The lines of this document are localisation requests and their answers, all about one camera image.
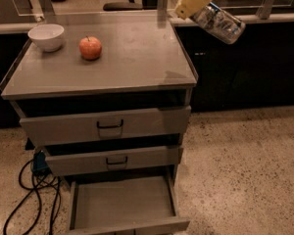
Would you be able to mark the grey top drawer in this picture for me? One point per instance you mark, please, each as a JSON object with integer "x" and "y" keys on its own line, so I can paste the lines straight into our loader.
{"x": 67, "y": 129}

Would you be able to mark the white ceramic bowl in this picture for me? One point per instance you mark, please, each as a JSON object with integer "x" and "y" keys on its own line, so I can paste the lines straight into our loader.
{"x": 47, "y": 37}

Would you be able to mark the red apple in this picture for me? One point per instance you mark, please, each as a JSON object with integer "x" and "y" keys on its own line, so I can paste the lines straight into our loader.
{"x": 90, "y": 48}

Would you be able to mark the grey drawer cabinet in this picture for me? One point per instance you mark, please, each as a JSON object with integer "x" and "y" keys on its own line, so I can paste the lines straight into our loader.
{"x": 141, "y": 66}

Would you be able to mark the grey middle drawer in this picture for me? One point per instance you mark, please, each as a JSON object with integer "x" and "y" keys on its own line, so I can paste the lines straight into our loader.
{"x": 85, "y": 163}

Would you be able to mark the black counter cabinets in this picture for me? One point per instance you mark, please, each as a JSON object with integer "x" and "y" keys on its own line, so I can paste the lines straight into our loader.
{"x": 255, "y": 71}

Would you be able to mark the black office chair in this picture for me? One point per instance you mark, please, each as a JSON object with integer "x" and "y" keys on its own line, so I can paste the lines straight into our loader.
{"x": 131, "y": 5}

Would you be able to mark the blue power box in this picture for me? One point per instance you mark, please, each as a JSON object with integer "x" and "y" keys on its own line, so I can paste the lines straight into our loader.
{"x": 39, "y": 165}

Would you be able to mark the grey open bottom drawer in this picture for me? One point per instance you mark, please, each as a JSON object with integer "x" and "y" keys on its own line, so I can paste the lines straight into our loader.
{"x": 134, "y": 204}

